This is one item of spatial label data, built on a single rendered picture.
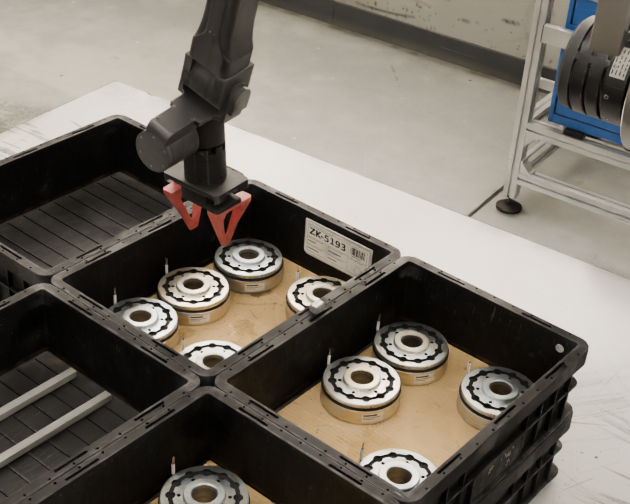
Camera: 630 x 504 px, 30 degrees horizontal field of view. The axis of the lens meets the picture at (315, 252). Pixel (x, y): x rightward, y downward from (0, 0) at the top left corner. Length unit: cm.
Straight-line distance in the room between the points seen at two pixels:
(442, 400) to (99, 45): 323
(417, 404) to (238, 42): 52
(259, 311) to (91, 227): 34
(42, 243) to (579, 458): 86
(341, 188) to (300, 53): 235
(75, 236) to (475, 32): 290
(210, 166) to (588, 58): 57
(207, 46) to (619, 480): 82
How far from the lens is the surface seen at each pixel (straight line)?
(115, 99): 259
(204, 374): 143
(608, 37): 175
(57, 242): 187
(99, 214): 193
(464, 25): 458
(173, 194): 163
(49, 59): 451
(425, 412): 156
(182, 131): 150
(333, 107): 419
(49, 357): 163
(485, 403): 154
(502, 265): 211
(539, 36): 344
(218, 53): 146
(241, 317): 169
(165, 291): 169
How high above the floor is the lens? 183
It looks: 33 degrees down
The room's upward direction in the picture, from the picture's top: 4 degrees clockwise
